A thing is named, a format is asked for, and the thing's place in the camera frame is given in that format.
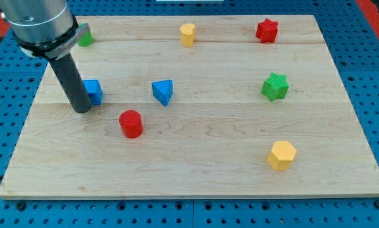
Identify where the wooden board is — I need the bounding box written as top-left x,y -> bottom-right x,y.
0,15 -> 379,200

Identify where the blue cube block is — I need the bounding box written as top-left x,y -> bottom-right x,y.
83,79 -> 103,106

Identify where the blue triangle block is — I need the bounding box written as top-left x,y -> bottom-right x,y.
151,80 -> 173,106

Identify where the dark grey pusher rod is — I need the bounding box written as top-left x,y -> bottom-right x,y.
49,53 -> 92,113

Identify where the green cylinder block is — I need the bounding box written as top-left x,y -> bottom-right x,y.
77,23 -> 94,47

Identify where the green star block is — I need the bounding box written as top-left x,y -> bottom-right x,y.
261,72 -> 289,102

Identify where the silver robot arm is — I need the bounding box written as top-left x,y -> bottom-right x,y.
0,0 -> 92,113

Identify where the red cylinder block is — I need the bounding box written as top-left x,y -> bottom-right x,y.
119,110 -> 144,139

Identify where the yellow hexagon block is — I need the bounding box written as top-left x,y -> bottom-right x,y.
267,141 -> 297,171

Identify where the red star block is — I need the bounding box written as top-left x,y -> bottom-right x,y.
255,18 -> 279,43

